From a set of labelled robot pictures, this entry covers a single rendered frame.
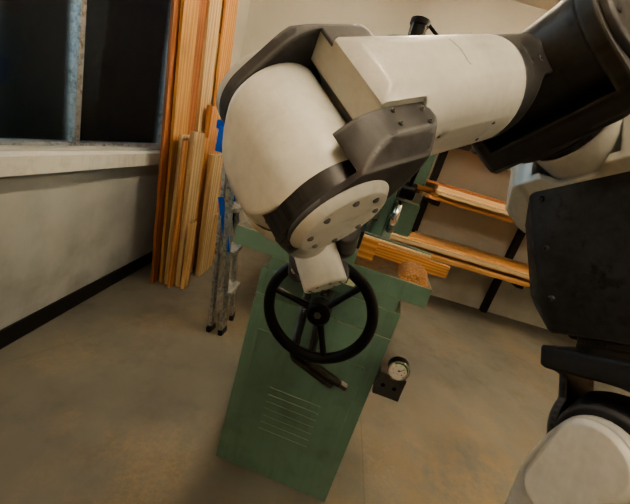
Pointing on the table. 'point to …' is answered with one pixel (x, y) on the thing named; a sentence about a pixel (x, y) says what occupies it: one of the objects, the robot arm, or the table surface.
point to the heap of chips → (411, 271)
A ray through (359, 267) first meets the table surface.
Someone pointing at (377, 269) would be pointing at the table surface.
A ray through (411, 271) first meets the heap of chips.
